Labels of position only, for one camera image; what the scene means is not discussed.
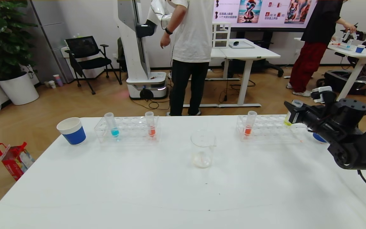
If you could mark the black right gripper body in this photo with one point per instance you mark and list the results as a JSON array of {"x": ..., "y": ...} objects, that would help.
[{"x": 294, "y": 116}]

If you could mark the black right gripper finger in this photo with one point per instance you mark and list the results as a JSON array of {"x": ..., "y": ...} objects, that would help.
[{"x": 291, "y": 107}]

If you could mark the yellow pigment test tube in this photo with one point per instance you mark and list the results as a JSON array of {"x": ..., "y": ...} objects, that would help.
[{"x": 297, "y": 103}]

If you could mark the red pigment test tube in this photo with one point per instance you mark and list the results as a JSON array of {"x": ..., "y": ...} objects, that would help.
[
  {"x": 151, "y": 128},
  {"x": 249, "y": 127}
]

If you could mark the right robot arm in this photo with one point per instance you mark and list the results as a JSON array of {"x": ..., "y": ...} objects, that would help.
[{"x": 351, "y": 143}]

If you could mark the clear acrylic tube rack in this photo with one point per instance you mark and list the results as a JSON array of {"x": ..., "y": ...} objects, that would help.
[
  {"x": 272, "y": 128},
  {"x": 132, "y": 130}
]

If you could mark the clear glass beaker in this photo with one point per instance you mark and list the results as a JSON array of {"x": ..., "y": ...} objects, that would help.
[{"x": 203, "y": 152}]

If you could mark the blue pigment test tube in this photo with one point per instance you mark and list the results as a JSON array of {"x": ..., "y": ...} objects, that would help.
[{"x": 113, "y": 130}]

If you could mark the blue white paper cup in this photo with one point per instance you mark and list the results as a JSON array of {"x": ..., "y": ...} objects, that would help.
[
  {"x": 319, "y": 138},
  {"x": 71, "y": 135}
]

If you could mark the grey flat tray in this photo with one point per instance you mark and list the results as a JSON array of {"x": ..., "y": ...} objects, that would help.
[{"x": 241, "y": 45}]

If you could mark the person in black shirt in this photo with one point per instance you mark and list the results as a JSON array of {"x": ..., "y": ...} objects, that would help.
[{"x": 316, "y": 25}]

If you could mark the long white desk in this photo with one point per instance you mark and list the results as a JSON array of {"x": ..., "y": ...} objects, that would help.
[{"x": 361, "y": 52}]

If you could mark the small blue cup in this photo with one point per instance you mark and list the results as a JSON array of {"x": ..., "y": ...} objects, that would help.
[{"x": 360, "y": 48}]

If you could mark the white drawer organizer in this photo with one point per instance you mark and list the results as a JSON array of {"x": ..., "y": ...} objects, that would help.
[{"x": 221, "y": 35}]

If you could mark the person in white shirt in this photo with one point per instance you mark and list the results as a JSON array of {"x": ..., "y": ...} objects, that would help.
[{"x": 192, "y": 31}]

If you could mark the tall white robot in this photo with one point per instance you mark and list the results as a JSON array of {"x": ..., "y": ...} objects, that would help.
[{"x": 135, "y": 47}]

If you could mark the black office chair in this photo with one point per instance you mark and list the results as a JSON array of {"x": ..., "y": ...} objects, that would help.
[{"x": 84, "y": 52}]

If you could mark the pink tumbler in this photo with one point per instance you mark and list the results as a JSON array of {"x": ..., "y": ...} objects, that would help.
[{"x": 57, "y": 80}]

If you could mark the small white cup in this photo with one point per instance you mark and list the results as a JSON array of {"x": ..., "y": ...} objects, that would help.
[{"x": 52, "y": 84}]

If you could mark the grey cabinet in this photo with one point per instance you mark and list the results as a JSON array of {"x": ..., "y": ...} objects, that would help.
[{"x": 52, "y": 31}]

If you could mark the white plant pot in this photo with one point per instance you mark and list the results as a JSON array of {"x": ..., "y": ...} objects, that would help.
[{"x": 19, "y": 89}]

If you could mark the red gift bag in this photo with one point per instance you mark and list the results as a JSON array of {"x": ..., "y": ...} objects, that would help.
[{"x": 13, "y": 162}]

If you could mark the green potted plant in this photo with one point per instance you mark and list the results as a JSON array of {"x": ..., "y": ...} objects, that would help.
[{"x": 2, "y": 35}]

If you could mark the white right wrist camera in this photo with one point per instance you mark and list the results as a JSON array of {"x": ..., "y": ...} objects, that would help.
[{"x": 321, "y": 93}]

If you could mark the wall display screen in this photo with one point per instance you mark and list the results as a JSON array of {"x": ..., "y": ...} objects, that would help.
[{"x": 265, "y": 12}]

